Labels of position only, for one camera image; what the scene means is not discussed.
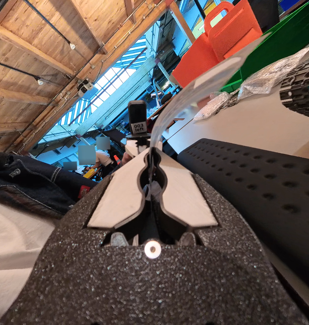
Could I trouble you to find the green bin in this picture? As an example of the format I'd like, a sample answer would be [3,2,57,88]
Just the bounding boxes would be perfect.
[219,3,309,94]

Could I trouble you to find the black perforated mat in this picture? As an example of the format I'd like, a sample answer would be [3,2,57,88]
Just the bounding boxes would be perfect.
[177,138,309,257]

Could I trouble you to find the orange plastic bin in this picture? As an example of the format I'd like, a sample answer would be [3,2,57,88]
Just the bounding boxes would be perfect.
[171,0,264,89]

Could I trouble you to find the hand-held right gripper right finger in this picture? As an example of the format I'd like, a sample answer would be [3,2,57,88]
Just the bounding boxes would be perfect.
[153,147,218,240]

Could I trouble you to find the blue white sticker sheet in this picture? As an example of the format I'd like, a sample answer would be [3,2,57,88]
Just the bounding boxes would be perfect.
[149,32,273,203]

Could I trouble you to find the person's denim jacket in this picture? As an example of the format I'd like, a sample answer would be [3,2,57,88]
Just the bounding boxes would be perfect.
[0,152,100,220]

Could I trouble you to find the blue yellow toy robot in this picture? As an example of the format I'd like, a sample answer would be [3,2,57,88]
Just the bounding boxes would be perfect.
[279,55,309,120]

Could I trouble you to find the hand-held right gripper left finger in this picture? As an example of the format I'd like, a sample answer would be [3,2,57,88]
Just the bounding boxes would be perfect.
[87,147,156,240]

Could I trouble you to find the clear plastic bag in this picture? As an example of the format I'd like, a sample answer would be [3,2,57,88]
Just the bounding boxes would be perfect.
[193,91,232,121]
[237,46,309,101]

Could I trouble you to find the person's white shirt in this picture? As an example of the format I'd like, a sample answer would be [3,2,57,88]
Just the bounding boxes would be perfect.
[0,201,57,318]

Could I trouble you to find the white security camera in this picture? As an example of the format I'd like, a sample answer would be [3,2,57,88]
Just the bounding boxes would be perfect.
[77,79,94,97]

